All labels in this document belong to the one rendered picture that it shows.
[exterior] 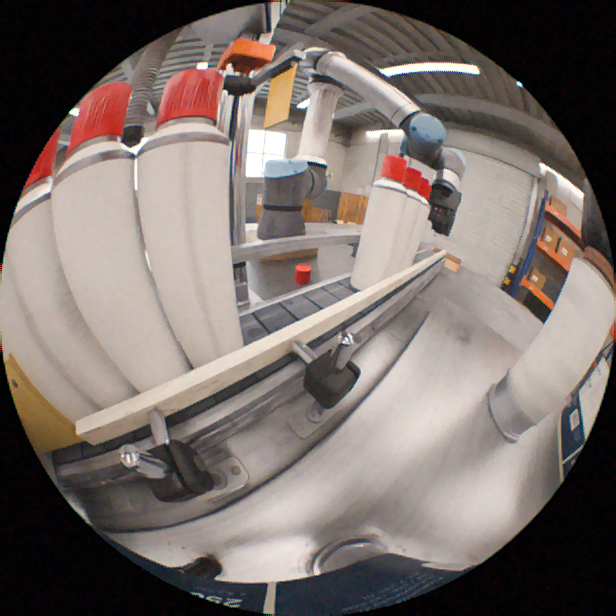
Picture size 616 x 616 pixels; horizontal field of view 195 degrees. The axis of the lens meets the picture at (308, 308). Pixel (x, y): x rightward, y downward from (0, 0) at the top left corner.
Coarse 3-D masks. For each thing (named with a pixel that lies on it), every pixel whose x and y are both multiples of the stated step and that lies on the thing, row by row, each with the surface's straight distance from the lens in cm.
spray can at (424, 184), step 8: (424, 184) 36; (424, 192) 36; (424, 200) 36; (424, 208) 36; (424, 216) 36; (416, 224) 35; (416, 232) 35; (416, 240) 36; (408, 248) 35; (408, 256) 36; (408, 264) 37
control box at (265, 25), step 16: (208, 16) 34; (224, 16) 34; (240, 16) 34; (256, 16) 34; (272, 16) 35; (208, 32) 37; (224, 32) 37; (240, 32) 37; (256, 32) 37; (272, 32) 38
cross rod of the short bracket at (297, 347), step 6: (294, 342) 14; (300, 342) 14; (294, 348) 14; (300, 348) 14; (306, 348) 14; (294, 354) 14; (300, 354) 13; (306, 354) 13; (312, 354) 13; (300, 360) 14; (306, 360) 13
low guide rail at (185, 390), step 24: (384, 288) 25; (336, 312) 17; (288, 336) 14; (312, 336) 16; (216, 360) 13; (240, 360) 12; (264, 360) 14; (168, 384) 13; (192, 384) 12; (216, 384) 13; (120, 408) 14; (144, 408) 13; (168, 408) 14; (96, 432) 16; (120, 432) 16
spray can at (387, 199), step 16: (384, 160) 28; (400, 160) 27; (384, 176) 27; (400, 176) 27; (384, 192) 25; (400, 192) 26; (368, 208) 27; (384, 208) 25; (400, 208) 26; (368, 224) 26; (384, 224) 25; (368, 240) 26; (384, 240) 26; (368, 256) 26; (384, 256) 27; (352, 272) 29; (368, 272) 27; (384, 272) 29; (352, 288) 29
